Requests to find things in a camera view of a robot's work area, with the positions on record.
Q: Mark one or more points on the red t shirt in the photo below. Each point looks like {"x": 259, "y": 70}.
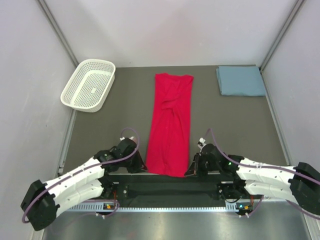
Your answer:
{"x": 169, "y": 139}

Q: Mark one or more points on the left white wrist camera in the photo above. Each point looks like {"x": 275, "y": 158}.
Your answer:
{"x": 133, "y": 138}

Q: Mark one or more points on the right aluminium corner post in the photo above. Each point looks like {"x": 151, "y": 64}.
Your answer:
{"x": 297, "y": 6}

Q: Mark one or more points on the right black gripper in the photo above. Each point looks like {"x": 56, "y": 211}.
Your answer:
{"x": 195, "y": 166}

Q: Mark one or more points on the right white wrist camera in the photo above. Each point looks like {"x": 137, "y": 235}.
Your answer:
{"x": 201, "y": 143}

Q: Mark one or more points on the left aluminium corner post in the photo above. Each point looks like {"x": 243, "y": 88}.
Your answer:
{"x": 57, "y": 30}

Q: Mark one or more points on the aluminium frame rail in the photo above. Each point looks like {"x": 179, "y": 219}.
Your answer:
{"x": 85, "y": 191}

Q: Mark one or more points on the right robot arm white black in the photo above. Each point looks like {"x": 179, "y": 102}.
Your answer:
{"x": 299, "y": 184}

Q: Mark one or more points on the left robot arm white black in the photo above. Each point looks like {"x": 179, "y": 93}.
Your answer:
{"x": 45, "y": 201}

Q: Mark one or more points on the folded blue t shirt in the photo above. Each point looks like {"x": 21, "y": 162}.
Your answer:
{"x": 243, "y": 81}

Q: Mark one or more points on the white perforated plastic basket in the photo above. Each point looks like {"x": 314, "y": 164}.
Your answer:
{"x": 89, "y": 85}

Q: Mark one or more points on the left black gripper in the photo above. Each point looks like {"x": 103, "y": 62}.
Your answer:
{"x": 138, "y": 167}

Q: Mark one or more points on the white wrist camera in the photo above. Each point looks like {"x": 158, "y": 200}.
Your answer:
{"x": 133, "y": 138}
{"x": 201, "y": 143}

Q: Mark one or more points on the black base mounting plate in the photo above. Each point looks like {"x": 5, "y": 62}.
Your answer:
{"x": 130, "y": 186}

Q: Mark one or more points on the aluminium corner post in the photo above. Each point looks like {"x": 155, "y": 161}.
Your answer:
{"x": 57, "y": 30}
{"x": 297, "y": 6}

